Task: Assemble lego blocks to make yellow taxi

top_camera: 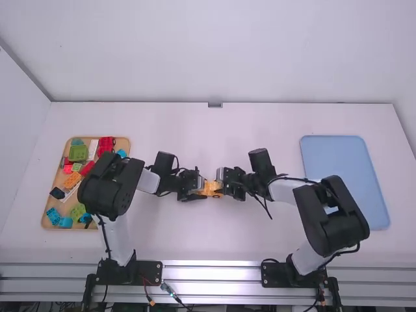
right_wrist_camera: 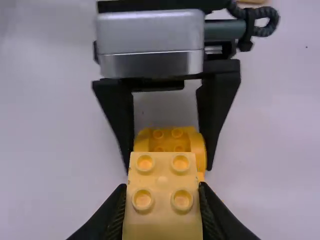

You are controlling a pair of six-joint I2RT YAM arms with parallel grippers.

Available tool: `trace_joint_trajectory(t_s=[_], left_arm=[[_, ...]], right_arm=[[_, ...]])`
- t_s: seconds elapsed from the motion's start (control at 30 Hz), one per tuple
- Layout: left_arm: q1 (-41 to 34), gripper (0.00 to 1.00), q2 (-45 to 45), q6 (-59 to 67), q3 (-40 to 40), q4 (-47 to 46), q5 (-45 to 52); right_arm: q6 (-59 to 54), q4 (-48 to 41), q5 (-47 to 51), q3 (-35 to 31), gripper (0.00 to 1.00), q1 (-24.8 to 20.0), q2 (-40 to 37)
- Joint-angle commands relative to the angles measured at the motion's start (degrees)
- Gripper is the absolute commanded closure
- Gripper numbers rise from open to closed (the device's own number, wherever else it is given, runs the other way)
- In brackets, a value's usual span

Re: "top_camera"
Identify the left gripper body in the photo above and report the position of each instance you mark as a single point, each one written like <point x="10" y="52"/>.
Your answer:
<point x="188" y="183"/>

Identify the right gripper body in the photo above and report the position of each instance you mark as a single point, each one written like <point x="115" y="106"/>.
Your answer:
<point x="236" y="185"/>

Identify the yellow toy car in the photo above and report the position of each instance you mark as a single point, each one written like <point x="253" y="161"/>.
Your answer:
<point x="213" y="189"/>

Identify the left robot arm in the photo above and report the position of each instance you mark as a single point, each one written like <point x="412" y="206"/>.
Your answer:
<point x="110" y="185"/>

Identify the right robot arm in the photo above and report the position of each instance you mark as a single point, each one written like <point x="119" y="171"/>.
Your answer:
<point x="328" y="214"/>

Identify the cyan toy brick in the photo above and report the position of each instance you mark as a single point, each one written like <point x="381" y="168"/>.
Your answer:
<point x="66" y="223"/>
<point x="53" y="216"/>
<point x="85" y="217"/>
<point x="121" y="153"/>

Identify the tan tray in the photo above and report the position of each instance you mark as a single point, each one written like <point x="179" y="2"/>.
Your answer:
<point x="122" y="143"/>

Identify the red toy car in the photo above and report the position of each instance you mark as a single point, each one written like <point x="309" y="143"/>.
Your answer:
<point x="105" y="144"/>

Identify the silver rails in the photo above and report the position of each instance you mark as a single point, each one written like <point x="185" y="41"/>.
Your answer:
<point x="211" y="273"/>

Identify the white toy brick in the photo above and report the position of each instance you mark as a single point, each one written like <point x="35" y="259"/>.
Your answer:
<point x="93" y="148"/>
<point x="72" y="195"/>

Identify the blue mat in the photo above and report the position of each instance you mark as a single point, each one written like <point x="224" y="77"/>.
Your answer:
<point x="338" y="162"/>

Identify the small green toy brick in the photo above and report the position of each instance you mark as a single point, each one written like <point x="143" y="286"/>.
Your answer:
<point x="77" y="167"/>

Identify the green hollow toy brick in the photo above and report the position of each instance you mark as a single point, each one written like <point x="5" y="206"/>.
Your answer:
<point x="79" y="152"/>

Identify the orange toy brick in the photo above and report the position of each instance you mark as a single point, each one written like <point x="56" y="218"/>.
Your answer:
<point x="71" y="180"/>

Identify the teal toy brick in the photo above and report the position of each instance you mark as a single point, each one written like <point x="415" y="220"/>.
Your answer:
<point x="77" y="142"/>

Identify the dark red toy brick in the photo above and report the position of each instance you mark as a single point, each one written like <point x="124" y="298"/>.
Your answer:
<point x="66" y="161"/>

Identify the black toy brick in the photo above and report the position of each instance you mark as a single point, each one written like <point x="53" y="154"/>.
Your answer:
<point x="57" y="192"/>

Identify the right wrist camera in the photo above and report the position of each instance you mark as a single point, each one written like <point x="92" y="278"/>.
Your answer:
<point x="220" y="174"/>

